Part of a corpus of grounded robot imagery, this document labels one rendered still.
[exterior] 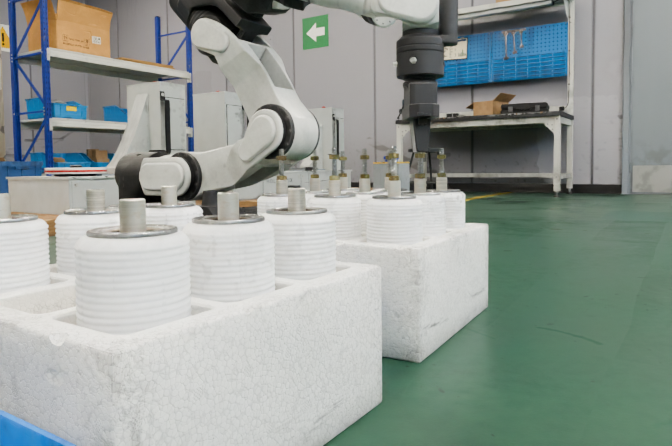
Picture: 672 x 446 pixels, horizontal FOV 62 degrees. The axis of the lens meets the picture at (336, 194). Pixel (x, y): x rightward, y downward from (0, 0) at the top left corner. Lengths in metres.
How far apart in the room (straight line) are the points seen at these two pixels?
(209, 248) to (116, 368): 0.17
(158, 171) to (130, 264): 1.22
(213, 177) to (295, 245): 0.97
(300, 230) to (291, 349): 0.14
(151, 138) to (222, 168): 1.89
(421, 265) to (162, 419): 0.51
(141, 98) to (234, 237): 2.96
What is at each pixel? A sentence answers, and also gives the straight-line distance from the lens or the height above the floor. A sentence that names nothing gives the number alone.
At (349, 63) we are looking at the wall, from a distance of 7.05.
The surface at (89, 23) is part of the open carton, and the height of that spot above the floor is 1.78.
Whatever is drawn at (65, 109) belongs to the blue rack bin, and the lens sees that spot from 6.11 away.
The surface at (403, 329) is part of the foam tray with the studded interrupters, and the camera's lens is 0.90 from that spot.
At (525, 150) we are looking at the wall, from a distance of 6.13.
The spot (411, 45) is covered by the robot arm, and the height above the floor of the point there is 0.52.
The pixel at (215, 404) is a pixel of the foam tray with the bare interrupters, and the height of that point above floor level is 0.11.
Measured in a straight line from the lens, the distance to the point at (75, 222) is 0.74.
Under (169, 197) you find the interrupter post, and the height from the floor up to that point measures 0.26.
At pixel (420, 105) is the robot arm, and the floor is 0.41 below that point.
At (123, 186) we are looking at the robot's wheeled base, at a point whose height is 0.25.
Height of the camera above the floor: 0.31
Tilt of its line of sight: 3 degrees down
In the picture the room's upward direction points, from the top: 1 degrees counter-clockwise
